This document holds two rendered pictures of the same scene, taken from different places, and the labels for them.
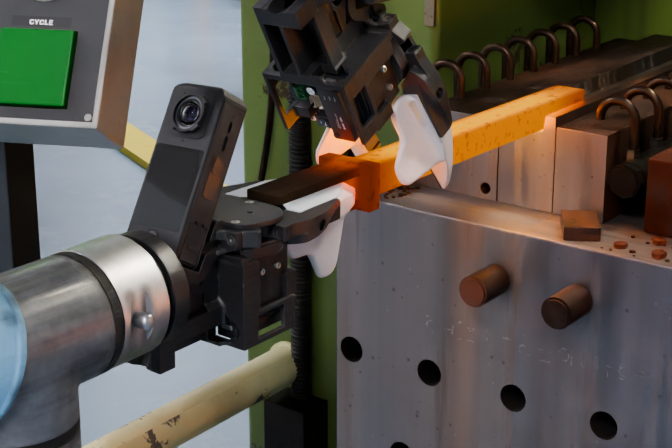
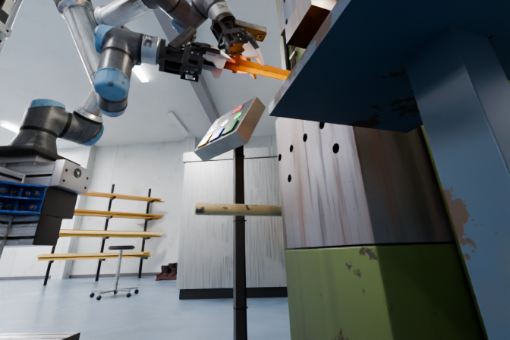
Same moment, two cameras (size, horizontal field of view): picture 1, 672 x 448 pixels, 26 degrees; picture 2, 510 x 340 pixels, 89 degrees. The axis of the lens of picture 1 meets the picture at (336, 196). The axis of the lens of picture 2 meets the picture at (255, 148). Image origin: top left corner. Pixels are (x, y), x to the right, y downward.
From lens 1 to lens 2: 1.05 m
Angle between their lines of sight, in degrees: 51
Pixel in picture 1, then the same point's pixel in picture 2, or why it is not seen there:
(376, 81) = (235, 36)
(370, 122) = (231, 40)
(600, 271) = not seen: hidden behind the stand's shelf
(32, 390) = (111, 36)
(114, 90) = (243, 129)
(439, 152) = (256, 53)
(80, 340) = (127, 33)
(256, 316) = (187, 58)
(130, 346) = (144, 44)
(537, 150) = not seen: hidden behind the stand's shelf
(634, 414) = not seen: hidden behind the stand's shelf
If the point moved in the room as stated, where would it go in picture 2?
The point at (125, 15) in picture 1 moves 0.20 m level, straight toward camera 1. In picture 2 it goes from (250, 119) to (228, 98)
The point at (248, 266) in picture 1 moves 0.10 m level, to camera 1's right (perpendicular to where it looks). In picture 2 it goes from (186, 47) to (213, 31)
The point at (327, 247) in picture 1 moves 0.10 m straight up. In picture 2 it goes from (219, 62) to (219, 36)
